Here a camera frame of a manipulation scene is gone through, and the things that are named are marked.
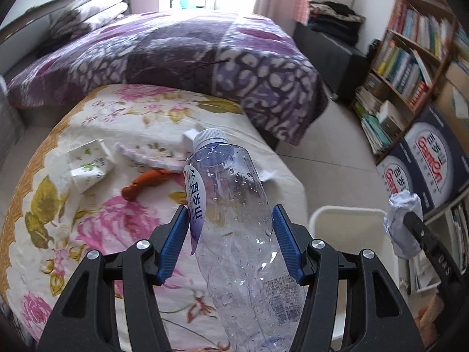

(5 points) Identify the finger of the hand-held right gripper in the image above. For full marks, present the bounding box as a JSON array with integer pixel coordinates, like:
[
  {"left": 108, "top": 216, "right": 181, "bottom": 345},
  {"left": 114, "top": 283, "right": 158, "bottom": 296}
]
[{"left": 403, "top": 211, "right": 469, "bottom": 338}]

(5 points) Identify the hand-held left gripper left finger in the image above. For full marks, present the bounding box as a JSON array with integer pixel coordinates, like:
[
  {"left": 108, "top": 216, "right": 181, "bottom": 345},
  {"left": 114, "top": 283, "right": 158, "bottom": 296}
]
[{"left": 37, "top": 205, "right": 189, "bottom": 352}]

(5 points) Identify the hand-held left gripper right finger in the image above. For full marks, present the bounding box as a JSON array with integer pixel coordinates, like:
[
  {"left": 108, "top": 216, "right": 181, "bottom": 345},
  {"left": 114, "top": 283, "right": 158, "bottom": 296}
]
[{"left": 272, "top": 204, "right": 422, "bottom": 352}]

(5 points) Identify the clear plastic water bottle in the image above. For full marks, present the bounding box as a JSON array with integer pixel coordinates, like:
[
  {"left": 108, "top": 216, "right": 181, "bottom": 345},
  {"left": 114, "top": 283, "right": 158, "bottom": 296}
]
[{"left": 183, "top": 128, "right": 310, "bottom": 352}]

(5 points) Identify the white plastic bin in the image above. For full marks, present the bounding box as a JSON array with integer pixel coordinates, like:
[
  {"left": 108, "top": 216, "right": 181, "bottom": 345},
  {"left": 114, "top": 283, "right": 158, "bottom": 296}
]
[{"left": 309, "top": 205, "right": 395, "bottom": 352}]

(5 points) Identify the grey paper ball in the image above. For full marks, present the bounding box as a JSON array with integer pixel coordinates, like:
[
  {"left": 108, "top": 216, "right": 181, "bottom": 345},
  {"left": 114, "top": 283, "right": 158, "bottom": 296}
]
[{"left": 383, "top": 189, "right": 424, "bottom": 258}]

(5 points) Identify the person's right hand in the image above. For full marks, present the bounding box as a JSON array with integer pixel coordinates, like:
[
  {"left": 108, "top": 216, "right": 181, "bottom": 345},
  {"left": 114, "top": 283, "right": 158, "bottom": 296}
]
[{"left": 418, "top": 290, "right": 446, "bottom": 338}]

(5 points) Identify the white shelf unit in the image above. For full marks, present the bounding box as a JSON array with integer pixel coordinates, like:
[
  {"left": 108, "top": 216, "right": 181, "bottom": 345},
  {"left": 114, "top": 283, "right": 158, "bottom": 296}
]
[{"left": 406, "top": 191, "right": 469, "bottom": 295}]

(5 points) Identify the orange wrapper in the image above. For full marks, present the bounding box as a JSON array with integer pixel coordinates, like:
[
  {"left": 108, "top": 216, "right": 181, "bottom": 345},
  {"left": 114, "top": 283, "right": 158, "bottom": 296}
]
[{"left": 122, "top": 169, "right": 177, "bottom": 202}]

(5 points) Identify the floral tablecloth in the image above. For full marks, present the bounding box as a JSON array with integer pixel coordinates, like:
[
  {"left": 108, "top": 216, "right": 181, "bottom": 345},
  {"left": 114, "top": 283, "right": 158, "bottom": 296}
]
[{"left": 0, "top": 84, "right": 305, "bottom": 352}]

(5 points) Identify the pale purple knitted piece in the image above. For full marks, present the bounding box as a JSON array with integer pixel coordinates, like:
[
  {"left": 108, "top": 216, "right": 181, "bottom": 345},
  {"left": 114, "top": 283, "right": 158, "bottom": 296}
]
[{"left": 115, "top": 142, "right": 188, "bottom": 164}]

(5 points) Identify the long white cardboard box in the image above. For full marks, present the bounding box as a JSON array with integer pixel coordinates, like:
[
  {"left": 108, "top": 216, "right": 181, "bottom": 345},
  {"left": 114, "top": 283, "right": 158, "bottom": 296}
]
[{"left": 182, "top": 128, "right": 274, "bottom": 183}]

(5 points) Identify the blue water carton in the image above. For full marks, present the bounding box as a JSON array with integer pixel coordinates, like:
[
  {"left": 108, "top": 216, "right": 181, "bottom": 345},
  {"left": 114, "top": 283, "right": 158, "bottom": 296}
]
[
  {"left": 404, "top": 104, "right": 469, "bottom": 214},
  {"left": 377, "top": 137, "right": 426, "bottom": 210}
]

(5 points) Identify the white green printed carton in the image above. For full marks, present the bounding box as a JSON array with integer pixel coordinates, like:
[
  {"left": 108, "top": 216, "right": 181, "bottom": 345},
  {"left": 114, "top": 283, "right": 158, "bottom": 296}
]
[{"left": 67, "top": 138, "right": 115, "bottom": 194}]

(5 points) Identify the pile of books and boxes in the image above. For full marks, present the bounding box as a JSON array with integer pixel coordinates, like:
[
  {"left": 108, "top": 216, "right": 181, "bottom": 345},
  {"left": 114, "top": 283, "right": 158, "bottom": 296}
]
[{"left": 353, "top": 73, "right": 410, "bottom": 155}]

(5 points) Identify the brown cardboard box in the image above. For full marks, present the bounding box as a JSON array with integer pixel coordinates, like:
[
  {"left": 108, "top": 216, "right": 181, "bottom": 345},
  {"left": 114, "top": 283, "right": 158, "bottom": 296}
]
[{"left": 437, "top": 62, "right": 469, "bottom": 130}]

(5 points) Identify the purple patterned blanket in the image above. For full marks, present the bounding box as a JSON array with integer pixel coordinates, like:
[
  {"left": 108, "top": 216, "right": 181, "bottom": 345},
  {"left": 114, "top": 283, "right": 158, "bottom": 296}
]
[{"left": 7, "top": 10, "right": 329, "bottom": 144}]

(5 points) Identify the black storage bench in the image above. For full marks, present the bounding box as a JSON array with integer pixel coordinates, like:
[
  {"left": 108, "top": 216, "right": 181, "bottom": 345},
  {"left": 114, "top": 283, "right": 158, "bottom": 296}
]
[{"left": 293, "top": 22, "right": 369, "bottom": 102}]

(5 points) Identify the row of colourful thick books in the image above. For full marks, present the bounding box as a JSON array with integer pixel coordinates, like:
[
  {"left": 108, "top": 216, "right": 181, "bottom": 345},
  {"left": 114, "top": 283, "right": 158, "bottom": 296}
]
[{"left": 371, "top": 38, "right": 434, "bottom": 109}]

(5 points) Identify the wooden bookshelf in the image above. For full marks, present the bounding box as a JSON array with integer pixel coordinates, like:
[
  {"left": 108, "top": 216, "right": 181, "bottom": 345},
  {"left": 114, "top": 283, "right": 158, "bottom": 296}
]
[{"left": 351, "top": 0, "right": 463, "bottom": 155}]

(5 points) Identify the pile of dark clothes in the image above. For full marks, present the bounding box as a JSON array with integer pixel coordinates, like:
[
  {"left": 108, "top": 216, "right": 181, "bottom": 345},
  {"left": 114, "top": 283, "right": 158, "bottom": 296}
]
[{"left": 308, "top": 1, "right": 366, "bottom": 47}]

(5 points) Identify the stack of light blue books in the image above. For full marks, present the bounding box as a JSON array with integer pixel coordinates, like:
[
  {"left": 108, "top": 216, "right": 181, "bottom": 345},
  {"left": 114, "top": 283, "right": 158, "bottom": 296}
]
[{"left": 452, "top": 18, "right": 469, "bottom": 67}]

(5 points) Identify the folded purple white quilt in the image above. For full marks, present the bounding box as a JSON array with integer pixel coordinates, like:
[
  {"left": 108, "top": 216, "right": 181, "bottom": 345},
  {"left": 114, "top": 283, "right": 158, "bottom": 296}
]
[{"left": 49, "top": 0, "right": 129, "bottom": 39}]

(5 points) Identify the row of thin pale books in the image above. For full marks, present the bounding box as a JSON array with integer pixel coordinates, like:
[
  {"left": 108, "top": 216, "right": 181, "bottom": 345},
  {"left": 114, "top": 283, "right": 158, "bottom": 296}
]
[{"left": 389, "top": 0, "right": 454, "bottom": 58}]

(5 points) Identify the dark bed headboard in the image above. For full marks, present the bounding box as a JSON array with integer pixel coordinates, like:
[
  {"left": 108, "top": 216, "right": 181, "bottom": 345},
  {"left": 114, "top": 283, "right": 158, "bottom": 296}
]
[{"left": 0, "top": 0, "right": 127, "bottom": 45}]

